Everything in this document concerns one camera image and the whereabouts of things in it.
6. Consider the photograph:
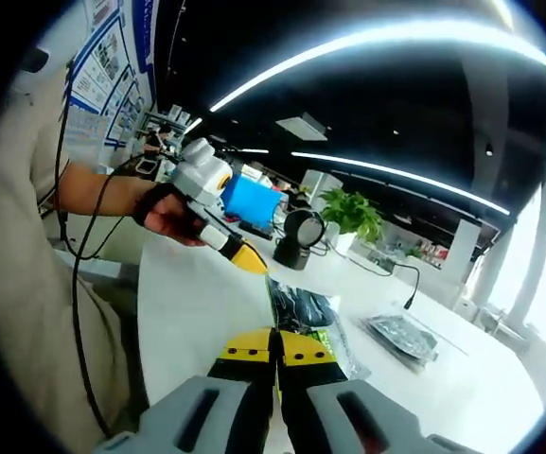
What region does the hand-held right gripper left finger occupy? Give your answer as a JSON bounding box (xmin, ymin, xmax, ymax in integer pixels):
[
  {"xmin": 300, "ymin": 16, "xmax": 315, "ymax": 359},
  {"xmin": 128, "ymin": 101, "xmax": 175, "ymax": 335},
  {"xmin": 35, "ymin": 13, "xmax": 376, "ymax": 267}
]
[{"xmin": 87, "ymin": 326, "xmax": 277, "ymax": 454}]

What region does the blue plastic bin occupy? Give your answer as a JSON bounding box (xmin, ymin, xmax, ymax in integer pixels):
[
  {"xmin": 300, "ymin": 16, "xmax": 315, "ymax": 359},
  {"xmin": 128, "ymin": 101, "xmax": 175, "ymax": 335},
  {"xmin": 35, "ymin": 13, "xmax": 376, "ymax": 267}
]
[{"xmin": 220, "ymin": 173, "xmax": 287, "ymax": 232}]

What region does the grey silver sheet goods packet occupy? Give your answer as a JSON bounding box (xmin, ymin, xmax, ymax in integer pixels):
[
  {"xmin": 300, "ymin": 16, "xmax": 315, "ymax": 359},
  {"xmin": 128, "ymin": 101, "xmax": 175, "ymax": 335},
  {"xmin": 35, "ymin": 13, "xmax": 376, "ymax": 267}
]
[{"xmin": 359, "ymin": 313, "xmax": 440, "ymax": 375}]

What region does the ceiling air vent unit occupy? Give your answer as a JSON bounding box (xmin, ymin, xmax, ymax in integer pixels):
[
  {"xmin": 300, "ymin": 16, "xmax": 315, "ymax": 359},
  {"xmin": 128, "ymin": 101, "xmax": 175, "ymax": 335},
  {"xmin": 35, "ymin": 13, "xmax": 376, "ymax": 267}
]
[{"xmin": 274, "ymin": 111, "xmax": 329, "ymax": 142}]

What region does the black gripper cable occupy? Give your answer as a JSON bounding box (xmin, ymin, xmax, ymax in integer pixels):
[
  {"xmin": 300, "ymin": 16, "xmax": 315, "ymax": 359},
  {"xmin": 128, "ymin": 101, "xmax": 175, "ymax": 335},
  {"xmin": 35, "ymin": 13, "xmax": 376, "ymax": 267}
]
[{"xmin": 53, "ymin": 61, "xmax": 160, "ymax": 439}]

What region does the ceiling light strip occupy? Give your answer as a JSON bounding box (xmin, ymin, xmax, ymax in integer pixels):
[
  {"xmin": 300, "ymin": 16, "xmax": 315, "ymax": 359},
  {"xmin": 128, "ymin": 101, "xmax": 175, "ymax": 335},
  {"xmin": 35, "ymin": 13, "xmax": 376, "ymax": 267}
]
[
  {"xmin": 208, "ymin": 18, "xmax": 546, "ymax": 114},
  {"xmin": 291, "ymin": 149, "xmax": 511, "ymax": 217}
]

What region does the black barcode scanner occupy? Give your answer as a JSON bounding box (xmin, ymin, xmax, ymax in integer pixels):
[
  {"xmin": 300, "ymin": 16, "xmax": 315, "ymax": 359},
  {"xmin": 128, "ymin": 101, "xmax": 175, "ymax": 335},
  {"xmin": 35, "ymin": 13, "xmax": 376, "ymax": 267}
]
[{"xmin": 272, "ymin": 209, "xmax": 326, "ymax": 272}]

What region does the white storage shelf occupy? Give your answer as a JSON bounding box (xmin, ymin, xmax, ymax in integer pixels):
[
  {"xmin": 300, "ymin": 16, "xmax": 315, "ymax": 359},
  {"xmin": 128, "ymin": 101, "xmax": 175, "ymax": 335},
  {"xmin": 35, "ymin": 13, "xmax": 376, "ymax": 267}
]
[{"xmin": 137, "ymin": 103, "xmax": 193, "ymax": 143}]

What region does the wall poster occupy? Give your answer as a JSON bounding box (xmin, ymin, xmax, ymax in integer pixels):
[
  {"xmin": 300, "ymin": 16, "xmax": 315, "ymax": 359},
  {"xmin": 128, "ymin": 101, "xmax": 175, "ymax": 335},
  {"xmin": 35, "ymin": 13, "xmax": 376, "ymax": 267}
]
[{"xmin": 66, "ymin": 0, "xmax": 159, "ymax": 160}]

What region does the black flat box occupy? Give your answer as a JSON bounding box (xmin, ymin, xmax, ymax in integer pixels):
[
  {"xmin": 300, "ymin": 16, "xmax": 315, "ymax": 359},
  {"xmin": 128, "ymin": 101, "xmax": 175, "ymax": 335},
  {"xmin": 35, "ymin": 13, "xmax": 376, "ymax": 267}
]
[{"xmin": 238, "ymin": 219, "xmax": 274, "ymax": 241}]

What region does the potted green plant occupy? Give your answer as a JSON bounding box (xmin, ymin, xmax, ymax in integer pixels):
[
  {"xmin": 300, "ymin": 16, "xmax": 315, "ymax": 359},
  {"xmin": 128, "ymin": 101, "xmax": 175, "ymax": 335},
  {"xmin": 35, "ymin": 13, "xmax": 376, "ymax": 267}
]
[{"xmin": 318, "ymin": 187, "xmax": 386, "ymax": 257}]

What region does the person's beige clothing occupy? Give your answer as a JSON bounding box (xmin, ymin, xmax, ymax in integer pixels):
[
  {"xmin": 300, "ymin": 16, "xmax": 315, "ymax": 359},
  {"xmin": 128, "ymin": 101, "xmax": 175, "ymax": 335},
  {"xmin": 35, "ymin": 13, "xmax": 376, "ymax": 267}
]
[{"xmin": 0, "ymin": 61, "xmax": 134, "ymax": 448}]

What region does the person's left hand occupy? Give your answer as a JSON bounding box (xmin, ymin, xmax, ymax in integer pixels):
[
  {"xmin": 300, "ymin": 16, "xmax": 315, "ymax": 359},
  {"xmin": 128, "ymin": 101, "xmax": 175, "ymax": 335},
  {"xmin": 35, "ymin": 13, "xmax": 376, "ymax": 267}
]
[{"xmin": 133, "ymin": 183, "xmax": 207, "ymax": 248}]

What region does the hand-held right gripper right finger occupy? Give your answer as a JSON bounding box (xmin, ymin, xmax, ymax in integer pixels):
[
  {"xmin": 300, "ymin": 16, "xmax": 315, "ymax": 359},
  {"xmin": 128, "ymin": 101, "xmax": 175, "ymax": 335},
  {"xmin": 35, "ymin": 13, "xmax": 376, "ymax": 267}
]
[{"xmin": 275, "ymin": 330, "xmax": 472, "ymax": 454}]

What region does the white chest device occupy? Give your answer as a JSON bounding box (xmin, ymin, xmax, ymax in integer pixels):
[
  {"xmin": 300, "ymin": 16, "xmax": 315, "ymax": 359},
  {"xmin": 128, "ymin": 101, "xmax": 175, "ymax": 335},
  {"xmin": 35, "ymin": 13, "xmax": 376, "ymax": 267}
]
[{"xmin": 14, "ymin": 42, "xmax": 54, "ymax": 79}]

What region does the black plug cable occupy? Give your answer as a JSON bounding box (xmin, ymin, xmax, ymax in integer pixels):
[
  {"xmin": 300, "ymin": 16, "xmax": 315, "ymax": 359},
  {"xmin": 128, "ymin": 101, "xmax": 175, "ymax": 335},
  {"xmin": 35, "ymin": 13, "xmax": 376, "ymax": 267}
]
[{"xmin": 345, "ymin": 250, "xmax": 421, "ymax": 312}]

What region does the green black sheet goods packet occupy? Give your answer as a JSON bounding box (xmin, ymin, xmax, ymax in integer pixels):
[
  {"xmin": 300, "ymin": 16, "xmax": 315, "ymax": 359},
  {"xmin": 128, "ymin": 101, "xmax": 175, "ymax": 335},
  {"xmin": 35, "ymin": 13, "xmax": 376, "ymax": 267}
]
[{"xmin": 263, "ymin": 268, "xmax": 374, "ymax": 427}]

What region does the white table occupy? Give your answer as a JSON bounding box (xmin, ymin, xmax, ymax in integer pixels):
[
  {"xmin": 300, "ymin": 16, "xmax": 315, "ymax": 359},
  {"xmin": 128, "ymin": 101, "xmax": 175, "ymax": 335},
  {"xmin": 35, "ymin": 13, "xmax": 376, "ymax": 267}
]
[{"xmin": 137, "ymin": 221, "xmax": 546, "ymax": 454}]

